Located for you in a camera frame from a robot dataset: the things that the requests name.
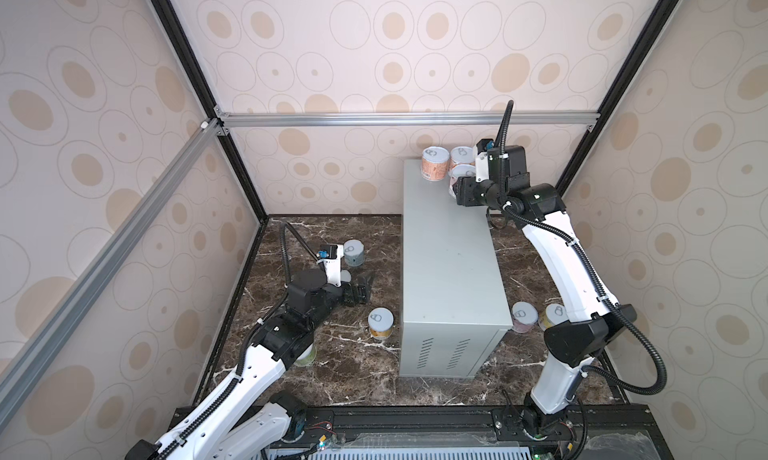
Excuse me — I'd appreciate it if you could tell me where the yellow labelled can right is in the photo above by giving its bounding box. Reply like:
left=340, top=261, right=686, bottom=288
left=538, top=304, right=568, bottom=331

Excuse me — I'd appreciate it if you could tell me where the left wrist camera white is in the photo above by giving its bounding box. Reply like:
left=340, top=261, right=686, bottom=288
left=317, top=244, right=344, bottom=287

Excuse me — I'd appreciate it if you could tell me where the lime green labelled can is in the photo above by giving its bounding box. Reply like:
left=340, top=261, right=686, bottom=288
left=294, top=344, right=317, bottom=367

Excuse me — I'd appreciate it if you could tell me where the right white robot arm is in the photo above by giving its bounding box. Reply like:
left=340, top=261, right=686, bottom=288
left=451, top=177, right=637, bottom=415

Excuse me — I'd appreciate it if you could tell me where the yellow orange labelled can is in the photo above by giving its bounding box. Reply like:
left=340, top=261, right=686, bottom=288
left=368, top=307, right=394, bottom=341

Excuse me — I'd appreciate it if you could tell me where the light blue labelled can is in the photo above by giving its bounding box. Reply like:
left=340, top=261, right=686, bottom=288
left=343, top=239, right=365, bottom=268

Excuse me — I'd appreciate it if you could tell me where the black corner frame post left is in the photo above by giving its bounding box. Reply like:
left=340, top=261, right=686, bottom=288
left=149, top=0, right=269, bottom=223

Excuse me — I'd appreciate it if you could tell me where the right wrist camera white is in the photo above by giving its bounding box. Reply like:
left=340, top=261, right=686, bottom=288
left=474, top=138, right=499, bottom=183

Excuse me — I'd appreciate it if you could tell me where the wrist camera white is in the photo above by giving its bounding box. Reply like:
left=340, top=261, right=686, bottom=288
left=317, top=244, right=344, bottom=287
left=474, top=138, right=499, bottom=183

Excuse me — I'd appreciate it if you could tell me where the black corner frame post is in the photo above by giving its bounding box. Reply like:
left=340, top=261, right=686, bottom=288
left=555, top=0, right=682, bottom=196
left=149, top=0, right=269, bottom=223

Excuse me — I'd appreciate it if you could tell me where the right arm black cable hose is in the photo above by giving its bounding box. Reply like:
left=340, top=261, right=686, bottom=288
left=494, top=98, right=668, bottom=396

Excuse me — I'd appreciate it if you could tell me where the purple pink labelled can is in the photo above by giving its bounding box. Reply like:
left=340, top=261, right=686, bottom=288
left=511, top=301, right=539, bottom=334

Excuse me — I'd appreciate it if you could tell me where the pink orange labelled can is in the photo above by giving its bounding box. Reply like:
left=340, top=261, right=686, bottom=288
left=421, top=146, right=450, bottom=182

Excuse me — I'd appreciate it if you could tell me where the grey metal cabinet box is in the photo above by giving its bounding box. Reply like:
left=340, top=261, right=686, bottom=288
left=399, top=160, right=512, bottom=379

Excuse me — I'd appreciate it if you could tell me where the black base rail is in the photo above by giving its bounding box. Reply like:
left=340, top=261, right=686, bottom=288
left=206, top=404, right=673, bottom=459

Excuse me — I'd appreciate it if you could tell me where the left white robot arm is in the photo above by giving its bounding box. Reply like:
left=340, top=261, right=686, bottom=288
left=125, top=269, right=375, bottom=459

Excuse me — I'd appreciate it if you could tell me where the black corner frame post right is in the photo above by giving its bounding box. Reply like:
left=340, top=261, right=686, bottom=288
left=555, top=0, right=682, bottom=196

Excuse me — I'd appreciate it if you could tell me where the orange tomato labelled can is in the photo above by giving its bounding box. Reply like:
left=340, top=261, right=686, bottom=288
left=450, top=146, right=476, bottom=169

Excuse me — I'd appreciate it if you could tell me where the silver aluminium crossbar back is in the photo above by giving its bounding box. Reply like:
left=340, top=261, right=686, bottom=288
left=220, top=110, right=600, bottom=129

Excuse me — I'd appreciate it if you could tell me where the white red labelled can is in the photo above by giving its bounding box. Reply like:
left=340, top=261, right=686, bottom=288
left=449, top=164, right=476, bottom=198

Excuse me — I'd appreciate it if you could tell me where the silver aluminium bar left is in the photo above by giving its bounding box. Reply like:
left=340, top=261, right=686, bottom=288
left=1, top=119, right=223, bottom=428

